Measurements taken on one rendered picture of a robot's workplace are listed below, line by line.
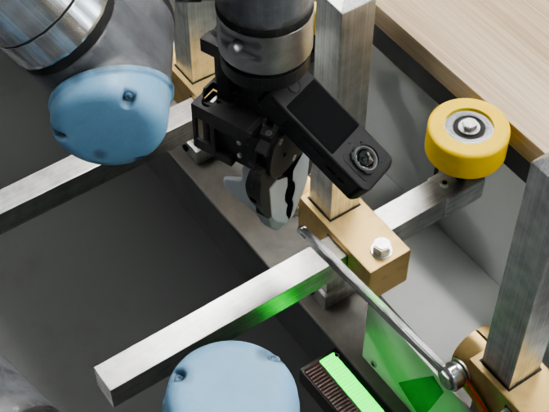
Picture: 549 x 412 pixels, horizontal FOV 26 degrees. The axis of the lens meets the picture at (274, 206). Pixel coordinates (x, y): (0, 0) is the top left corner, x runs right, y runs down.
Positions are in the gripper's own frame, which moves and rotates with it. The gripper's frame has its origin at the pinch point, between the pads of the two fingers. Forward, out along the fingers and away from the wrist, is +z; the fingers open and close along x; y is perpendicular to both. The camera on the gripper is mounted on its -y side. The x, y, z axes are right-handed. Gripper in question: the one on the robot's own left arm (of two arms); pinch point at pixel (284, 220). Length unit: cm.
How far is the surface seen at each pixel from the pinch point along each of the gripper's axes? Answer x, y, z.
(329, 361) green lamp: -0.7, -5.3, 19.8
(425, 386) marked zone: 0.0, -16.2, 13.3
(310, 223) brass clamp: -6.4, 1.3, 7.9
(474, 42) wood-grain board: -30.6, -2.6, 0.0
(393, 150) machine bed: -32.1, 5.9, 23.2
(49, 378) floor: -9, 54, 90
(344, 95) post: -7.0, -1.2, -10.9
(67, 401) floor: -7, 48, 90
